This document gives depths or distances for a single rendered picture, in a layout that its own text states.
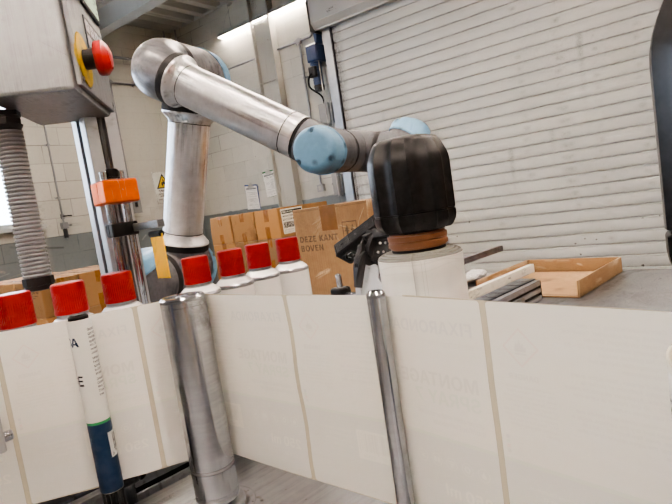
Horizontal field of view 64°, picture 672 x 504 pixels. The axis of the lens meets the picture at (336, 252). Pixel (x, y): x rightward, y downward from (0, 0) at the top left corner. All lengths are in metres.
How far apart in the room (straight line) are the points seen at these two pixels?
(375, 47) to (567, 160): 2.17
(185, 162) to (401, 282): 0.74
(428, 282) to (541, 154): 4.48
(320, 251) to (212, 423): 0.89
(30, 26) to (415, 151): 0.42
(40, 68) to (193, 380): 0.38
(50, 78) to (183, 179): 0.55
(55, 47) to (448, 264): 0.46
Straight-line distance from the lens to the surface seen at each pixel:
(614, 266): 1.55
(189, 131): 1.16
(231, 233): 4.86
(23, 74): 0.68
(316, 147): 0.85
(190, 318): 0.46
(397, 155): 0.50
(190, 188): 1.17
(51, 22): 0.68
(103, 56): 0.68
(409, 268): 0.50
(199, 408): 0.47
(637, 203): 4.84
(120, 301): 0.64
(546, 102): 4.96
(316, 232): 1.32
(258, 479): 0.55
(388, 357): 0.34
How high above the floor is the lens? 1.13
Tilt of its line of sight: 5 degrees down
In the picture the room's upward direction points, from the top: 9 degrees counter-clockwise
